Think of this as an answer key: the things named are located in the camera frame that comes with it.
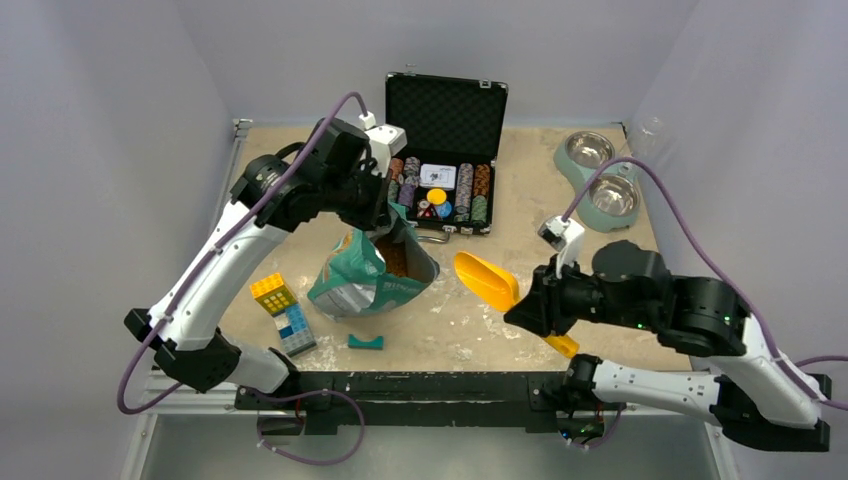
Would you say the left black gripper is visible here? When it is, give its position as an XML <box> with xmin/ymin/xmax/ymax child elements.
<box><xmin>321</xmin><ymin>158</ymin><xmax>392</xmax><ymax>230</ymax></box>

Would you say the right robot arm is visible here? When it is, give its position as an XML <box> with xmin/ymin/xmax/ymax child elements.
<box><xmin>504</xmin><ymin>241</ymin><xmax>831</xmax><ymax>452</ymax></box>

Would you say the black poker chip case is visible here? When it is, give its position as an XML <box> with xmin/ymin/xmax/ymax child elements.
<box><xmin>385</xmin><ymin>72</ymin><xmax>509</xmax><ymax>236</ymax></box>

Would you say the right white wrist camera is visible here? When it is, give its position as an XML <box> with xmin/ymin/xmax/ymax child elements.
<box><xmin>537</xmin><ymin>215</ymin><xmax>585</xmax><ymax>278</ymax></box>

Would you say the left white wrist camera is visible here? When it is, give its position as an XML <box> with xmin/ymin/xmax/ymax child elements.
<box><xmin>358</xmin><ymin>111</ymin><xmax>407</xmax><ymax>177</ymax></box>

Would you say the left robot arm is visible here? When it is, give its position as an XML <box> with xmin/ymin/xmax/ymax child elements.
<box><xmin>124</xmin><ymin>119</ymin><xmax>407</xmax><ymax>409</ymax></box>

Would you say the double steel pet bowl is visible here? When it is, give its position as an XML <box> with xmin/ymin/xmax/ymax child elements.
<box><xmin>553</xmin><ymin>131</ymin><xmax>641</xmax><ymax>233</ymax></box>

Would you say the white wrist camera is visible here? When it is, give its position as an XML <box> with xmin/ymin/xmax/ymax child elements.
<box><xmin>537</xmin><ymin>215</ymin><xmax>585</xmax><ymax>278</ymax></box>
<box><xmin>358</xmin><ymin>111</ymin><xmax>407</xmax><ymax>177</ymax></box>

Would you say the teal curved block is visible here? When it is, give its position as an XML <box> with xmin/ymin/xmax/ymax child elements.
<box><xmin>347</xmin><ymin>334</ymin><xmax>385</xmax><ymax>351</ymax></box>

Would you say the green pet food bag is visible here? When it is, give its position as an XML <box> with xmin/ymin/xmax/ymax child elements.
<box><xmin>307</xmin><ymin>203</ymin><xmax>440</xmax><ymax>319</ymax></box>

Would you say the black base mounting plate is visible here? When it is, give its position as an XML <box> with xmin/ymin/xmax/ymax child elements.
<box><xmin>235</xmin><ymin>371</ymin><xmax>619</xmax><ymax>435</ymax></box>

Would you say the toy brick block stack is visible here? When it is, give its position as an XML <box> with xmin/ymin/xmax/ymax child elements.
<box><xmin>249</xmin><ymin>273</ymin><xmax>317</xmax><ymax>357</ymax></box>

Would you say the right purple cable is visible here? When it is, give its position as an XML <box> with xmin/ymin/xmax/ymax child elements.
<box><xmin>561</xmin><ymin>156</ymin><xmax>848</xmax><ymax>412</ymax></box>

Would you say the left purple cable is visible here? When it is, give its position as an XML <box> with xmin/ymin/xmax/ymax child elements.
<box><xmin>116</xmin><ymin>91</ymin><xmax>372</xmax><ymax>416</ymax></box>

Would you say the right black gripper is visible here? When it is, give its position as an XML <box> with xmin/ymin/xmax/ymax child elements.
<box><xmin>502</xmin><ymin>251</ymin><xmax>649</xmax><ymax>335</ymax></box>

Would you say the aluminium frame rail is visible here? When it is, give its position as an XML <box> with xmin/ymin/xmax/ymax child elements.
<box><xmin>153</xmin><ymin>119</ymin><xmax>741</xmax><ymax>479</ymax></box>

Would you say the clear glass jar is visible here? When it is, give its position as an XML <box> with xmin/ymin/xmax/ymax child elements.
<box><xmin>623</xmin><ymin>115</ymin><xmax>665</xmax><ymax>171</ymax></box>

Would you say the yellow plastic scoop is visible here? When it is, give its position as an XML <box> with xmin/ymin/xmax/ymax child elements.
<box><xmin>453</xmin><ymin>251</ymin><xmax>579</xmax><ymax>358</ymax></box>

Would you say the purple cable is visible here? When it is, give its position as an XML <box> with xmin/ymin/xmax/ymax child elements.
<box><xmin>561</xmin><ymin>156</ymin><xmax>848</xmax><ymax>412</ymax></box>
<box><xmin>116</xmin><ymin>91</ymin><xmax>372</xmax><ymax>416</ymax></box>

